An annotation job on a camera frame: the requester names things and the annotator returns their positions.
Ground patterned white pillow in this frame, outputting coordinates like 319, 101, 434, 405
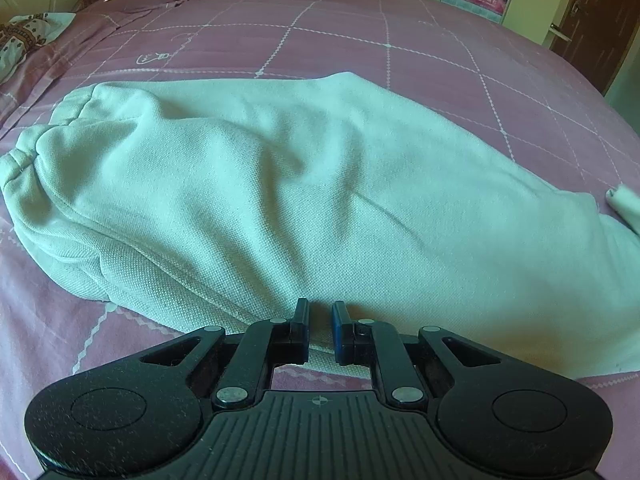
0, 11, 77, 83

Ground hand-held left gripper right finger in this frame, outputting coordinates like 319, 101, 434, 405
331, 301, 568, 409

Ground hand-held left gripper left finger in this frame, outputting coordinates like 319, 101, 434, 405
72, 298, 311, 409

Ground white pants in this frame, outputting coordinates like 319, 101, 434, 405
0, 72, 640, 380

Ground metal door handle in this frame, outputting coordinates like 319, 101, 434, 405
549, 0, 587, 42

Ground brown wooden door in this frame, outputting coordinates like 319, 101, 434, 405
549, 0, 640, 96

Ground pink checked bed cover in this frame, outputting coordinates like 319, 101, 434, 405
0, 0, 640, 480

